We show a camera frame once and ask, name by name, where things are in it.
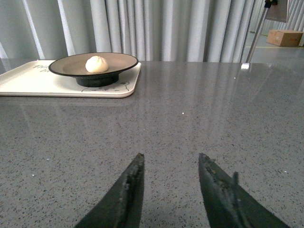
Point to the grey pleated curtain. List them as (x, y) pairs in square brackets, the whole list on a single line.
[(165, 30)]

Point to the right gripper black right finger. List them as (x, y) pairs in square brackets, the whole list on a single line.
[(227, 204)]

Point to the white bear print tray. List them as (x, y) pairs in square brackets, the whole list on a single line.
[(34, 79)]

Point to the brown cardboard box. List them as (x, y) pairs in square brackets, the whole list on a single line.
[(284, 38)]

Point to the beige plate with black rim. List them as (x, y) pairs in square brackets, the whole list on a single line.
[(74, 66)]

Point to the metal stand pole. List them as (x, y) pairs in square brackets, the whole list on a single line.
[(257, 34)]

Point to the grey panel on stand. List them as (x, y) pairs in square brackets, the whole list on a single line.
[(277, 10)]

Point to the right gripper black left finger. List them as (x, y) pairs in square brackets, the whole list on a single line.
[(121, 206)]

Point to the white steamed bun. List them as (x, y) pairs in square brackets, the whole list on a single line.
[(96, 64)]

